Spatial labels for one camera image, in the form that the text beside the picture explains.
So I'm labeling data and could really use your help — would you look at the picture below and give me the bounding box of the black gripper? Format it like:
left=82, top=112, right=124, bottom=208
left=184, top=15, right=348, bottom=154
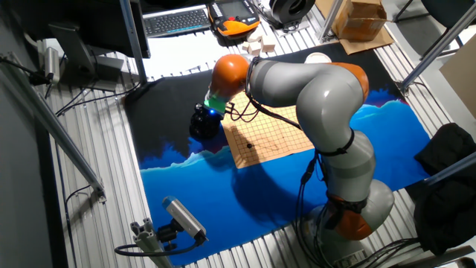
left=193, top=103, right=224, bottom=131

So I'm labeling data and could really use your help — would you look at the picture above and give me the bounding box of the tan go board with grid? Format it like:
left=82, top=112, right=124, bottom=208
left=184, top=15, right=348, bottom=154
left=221, top=91, right=317, bottom=170

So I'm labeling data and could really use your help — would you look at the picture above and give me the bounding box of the green wrist mounting plate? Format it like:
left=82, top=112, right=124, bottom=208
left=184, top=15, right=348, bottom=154
left=203, top=92, right=228, bottom=115

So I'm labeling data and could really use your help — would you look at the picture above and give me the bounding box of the black round stone bowl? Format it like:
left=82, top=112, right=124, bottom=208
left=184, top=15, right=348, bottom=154
left=188, top=107, right=225, bottom=142

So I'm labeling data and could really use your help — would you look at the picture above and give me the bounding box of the white paper sheet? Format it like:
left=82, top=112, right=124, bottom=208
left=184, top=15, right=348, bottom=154
left=143, top=31, right=224, bottom=81

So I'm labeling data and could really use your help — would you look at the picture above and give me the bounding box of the blue and black landscape mat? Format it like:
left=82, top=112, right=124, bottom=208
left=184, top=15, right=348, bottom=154
left=123, top=41, right=432, bottom=267

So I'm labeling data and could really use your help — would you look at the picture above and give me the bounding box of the orange and black teach pendant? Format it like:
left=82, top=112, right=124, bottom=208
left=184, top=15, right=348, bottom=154
left=207, top=0, right=261, bottom=38

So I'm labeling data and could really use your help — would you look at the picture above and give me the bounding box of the large wooden block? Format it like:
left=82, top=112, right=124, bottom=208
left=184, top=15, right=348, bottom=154
left=260, top=35, right=277, bottom=53

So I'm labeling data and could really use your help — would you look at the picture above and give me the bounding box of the black computer keyboard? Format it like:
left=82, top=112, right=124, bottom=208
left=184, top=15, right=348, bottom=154
left=142, top=5, right=212, bottom=39

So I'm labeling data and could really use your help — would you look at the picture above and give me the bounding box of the white round stone bowl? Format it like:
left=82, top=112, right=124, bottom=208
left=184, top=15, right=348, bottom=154
left=303, top=51, right=333, bottom=65

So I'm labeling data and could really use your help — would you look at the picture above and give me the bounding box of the black round spool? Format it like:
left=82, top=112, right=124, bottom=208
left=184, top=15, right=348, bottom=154
left=268, top=0, right=317, bottom=26

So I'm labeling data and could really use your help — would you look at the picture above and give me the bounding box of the black computer monitor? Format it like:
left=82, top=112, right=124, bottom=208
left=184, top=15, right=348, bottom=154
left=9, top=0, right=152, bottom=60

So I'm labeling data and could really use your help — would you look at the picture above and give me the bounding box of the grey monitor stand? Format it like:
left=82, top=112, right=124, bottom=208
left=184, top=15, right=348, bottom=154
left=48, top=22, right=126, bottom=93

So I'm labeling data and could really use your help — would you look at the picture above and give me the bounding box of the silver cylindrical device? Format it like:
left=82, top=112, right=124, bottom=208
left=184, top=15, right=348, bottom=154
left=43, top=46, right=61, bottom=85

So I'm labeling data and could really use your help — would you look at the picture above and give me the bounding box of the brown cardboard box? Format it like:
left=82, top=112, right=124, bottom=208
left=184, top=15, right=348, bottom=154
left=330, top=0, right=388, bottom=42

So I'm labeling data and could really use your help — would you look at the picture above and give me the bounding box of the black cloth bundle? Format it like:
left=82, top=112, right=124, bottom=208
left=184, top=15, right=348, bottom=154
left=405, top=122, right=476, bottom=257

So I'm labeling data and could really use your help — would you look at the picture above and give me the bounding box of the upright cardboard panel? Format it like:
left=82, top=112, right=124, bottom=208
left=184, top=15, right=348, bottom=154
left=439, top=43, right=476, bottom=120

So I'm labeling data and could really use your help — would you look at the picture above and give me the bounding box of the dark office chair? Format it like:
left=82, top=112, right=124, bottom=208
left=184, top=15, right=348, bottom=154
left=392, top=0, right=476, bottom=49

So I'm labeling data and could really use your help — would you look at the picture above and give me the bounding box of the silver depth camera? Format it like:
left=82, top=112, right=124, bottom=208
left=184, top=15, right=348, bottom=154
left=161, top=195, right=209, bottom=243

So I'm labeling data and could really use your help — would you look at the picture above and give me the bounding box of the aluminium frame post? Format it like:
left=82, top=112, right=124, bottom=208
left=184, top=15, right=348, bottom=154
left=318, top=0, right=345, bottom=42
left=118, top=0, right=149, bottom=86
left=398, top=2, right=476, bottom=94

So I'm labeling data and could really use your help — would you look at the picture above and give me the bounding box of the black camera ball mount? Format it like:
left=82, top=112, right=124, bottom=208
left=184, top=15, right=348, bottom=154
left=155, top=219, right=183, bottom=252

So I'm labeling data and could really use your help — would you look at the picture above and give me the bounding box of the short aluminium profile mount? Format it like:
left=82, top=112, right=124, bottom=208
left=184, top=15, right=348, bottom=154
left=129, top=217, right=175, bottom=268

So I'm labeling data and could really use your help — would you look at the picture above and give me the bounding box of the black camera cable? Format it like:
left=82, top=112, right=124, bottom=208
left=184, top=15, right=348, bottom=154
left=114, top=237, right=204, bottom=258

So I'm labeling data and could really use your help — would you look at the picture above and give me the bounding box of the long aluminium frame beam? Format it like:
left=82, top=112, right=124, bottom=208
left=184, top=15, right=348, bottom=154
left=0, top=51, right=108, bottom=204

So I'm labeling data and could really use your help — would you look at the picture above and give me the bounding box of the black device cable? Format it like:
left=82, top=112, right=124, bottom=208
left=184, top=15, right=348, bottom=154
left=0, top=54, right=51, bottom=87

